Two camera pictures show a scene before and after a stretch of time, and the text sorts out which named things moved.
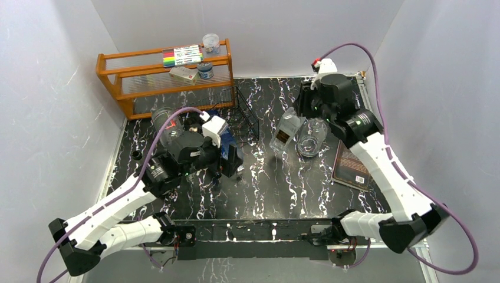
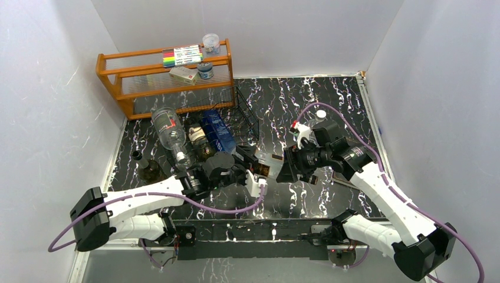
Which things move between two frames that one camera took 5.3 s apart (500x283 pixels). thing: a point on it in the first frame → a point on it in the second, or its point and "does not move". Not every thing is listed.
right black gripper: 306,91 → 293,164
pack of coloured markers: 174,56 does not move
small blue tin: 205,70 does not move
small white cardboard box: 184,74 does not move
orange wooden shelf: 197,77 does not move
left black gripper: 216,167 → 247,154
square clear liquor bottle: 286,127 → 273,161
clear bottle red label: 172,131 does not move
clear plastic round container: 211,43 does not move
